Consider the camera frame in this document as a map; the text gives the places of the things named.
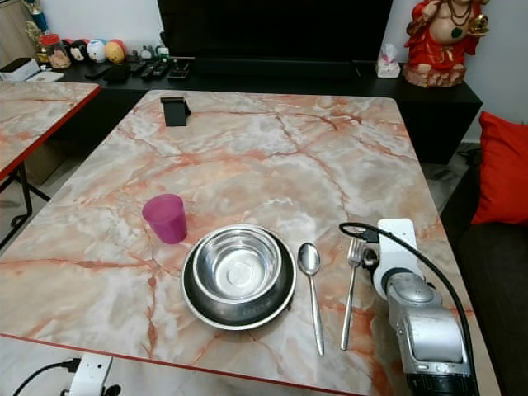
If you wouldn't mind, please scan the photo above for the black round figurine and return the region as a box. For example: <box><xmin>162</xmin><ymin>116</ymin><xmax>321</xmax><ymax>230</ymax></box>
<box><xmin>69</xmin><ymin>39</ymin><xmax>89</xmax><ymax>64</ymax></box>

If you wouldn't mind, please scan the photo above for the black flat screen television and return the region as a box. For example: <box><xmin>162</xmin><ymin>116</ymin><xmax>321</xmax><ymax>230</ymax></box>
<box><xmin>157</xmin><ymin>0</ymin><xmax>394</xmax><ymax>60</ymax></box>

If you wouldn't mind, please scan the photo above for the white round figurine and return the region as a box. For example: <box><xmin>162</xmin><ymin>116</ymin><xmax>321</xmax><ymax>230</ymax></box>
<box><xmin>87</xmin><ymin>39</ymin><xmax>107</xmax><ymax>64</ymax></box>

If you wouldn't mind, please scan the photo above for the light wooden cabinet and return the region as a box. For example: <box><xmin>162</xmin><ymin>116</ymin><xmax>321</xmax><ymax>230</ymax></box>
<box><xmin>0</xmin><ymin>0</ymin><xmax>39</xmax><ymax>67</ymax></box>

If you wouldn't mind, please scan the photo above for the black remote holder box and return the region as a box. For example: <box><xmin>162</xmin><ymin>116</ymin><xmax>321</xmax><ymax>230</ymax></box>
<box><xmin>167</xmin><ymin>58</ymin><xmax>192</xmax><ymax>80</ymax></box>

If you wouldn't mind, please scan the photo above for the stainless steel plate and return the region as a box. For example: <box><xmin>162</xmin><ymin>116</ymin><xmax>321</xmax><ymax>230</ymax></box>
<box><xmin>182</xmin><ymin>224</ymin><xmax>297</xmax><ymax>332</ymax></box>

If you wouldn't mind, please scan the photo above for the stainless steel bowl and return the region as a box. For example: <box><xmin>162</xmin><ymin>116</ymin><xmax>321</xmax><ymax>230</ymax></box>
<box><xmin>192</xmin><ymin>227</ymin><xmax>283</xmax><ymax>302</ymax></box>

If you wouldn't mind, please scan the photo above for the red cushion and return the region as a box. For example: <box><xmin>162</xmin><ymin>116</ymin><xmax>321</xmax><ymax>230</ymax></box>
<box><xmin>472</xmin><ymin>111</ymin><xmax>528</xmax><ymax>227</ymax></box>

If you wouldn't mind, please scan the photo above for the yellow orange round figurine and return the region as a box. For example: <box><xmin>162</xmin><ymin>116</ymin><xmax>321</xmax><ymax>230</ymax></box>
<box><xmin>105</xmin><ymin>39</ymin><xmax>127</xmax><ymax>64</ymax></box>

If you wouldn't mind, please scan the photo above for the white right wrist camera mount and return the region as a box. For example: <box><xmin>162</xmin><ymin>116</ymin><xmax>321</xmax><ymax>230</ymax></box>
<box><xmin>373</xmin><ymin>218</ymin><xmax>423</xmax><ymax>299</ymax></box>

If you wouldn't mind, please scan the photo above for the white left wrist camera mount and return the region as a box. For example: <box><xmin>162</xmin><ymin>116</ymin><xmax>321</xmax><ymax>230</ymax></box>
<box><xmin>68</xmin><ymin>353</ymin><xmax>113</xmax><ymax>396</ymax></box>

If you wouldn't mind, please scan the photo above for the gold trophy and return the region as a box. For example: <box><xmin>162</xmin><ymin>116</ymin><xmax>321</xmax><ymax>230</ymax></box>
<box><xmin>25</xmin><ymin>0</ymin><xmax>49</xmax><ymax>42</ymax></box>

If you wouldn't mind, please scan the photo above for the stainless steel spoon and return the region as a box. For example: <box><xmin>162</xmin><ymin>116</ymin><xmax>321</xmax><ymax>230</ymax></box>
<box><xmin>298</xmin><ymin>243</ymin><xmax>326</xmax><ymax>357</ymax></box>

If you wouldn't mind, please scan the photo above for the stainless steel fork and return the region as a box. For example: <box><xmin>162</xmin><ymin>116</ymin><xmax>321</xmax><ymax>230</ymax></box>
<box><xmin>340</xmin><ymin>238</ymin><xmax>366</xmax><ymax>351</ymax></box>

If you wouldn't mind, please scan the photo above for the black remote control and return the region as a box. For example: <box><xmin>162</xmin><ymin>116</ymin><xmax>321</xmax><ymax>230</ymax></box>
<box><xmin>144</xmin><ymin>60</ymin><xmax>167</xmax><ymax>79</ymax></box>

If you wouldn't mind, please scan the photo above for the marble top folding side table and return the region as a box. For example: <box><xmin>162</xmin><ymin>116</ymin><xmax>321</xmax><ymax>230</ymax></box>
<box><xmin>0</xmin><ymin>80</ymin><xmax>101</xmax><ymax>248</ymax></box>

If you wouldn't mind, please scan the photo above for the red laughing Buddha statue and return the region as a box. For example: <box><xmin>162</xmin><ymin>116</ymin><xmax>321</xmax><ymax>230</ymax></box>
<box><xmin>404</xmin><ymin>0</ymin><xmax>492</xmax><ymax>88</ymax></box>

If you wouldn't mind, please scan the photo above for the pink plastic cup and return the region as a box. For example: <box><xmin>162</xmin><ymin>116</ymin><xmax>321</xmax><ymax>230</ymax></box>
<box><xmin>142</xmin><ymin>194</ymin><xmax>188</xmax><ymax>245</ymax></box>

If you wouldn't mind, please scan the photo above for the white tissue box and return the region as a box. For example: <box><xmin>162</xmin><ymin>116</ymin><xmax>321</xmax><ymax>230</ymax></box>
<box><xmin>376</xmin><ymin>43</ymin><xmax>402</xmax><ymax>79</ymax></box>

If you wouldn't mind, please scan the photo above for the dark sofa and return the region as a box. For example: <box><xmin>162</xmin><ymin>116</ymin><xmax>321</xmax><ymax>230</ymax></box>
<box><xmin>441</xmin><ymin>165</ymin><xmax>528</xmax><ymax>396</ymax></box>

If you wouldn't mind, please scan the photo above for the black phone stand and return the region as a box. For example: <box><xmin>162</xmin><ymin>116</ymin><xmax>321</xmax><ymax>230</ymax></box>
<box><xmin>162</xmin><ymin>97</ymin><xmax>191</xmax><ymax>128</ymax></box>

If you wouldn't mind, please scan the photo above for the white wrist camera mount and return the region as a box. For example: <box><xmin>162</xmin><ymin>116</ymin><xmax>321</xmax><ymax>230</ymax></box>
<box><xmin>373</xmin><ymin>218</ymin><xmax>423</xmax><ymax>299</ymax></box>
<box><xmin>68</xmin><ymin>353</ymin><xmax>113</xmax><ymax>396</ymax></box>

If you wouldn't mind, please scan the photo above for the glass jar with red lid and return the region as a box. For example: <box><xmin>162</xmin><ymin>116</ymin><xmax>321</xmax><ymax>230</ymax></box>
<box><xmin>39</xmin><ymin>33</ymin><xmax>72</xmax><ymax>70</ymax></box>

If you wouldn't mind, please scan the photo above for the white flat box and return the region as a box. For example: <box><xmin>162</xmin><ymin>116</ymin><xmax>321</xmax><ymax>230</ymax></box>
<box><xmin>0</xmin><ymin>58</ymin><xmax>40</xmax><ymax>82</ymax></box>

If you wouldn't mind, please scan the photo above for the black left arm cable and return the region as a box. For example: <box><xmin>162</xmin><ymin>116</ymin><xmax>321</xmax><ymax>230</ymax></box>
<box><xmin>12</xmin><ymin>358</ymin><xmax>82</xmax><ymax>396</ymax></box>

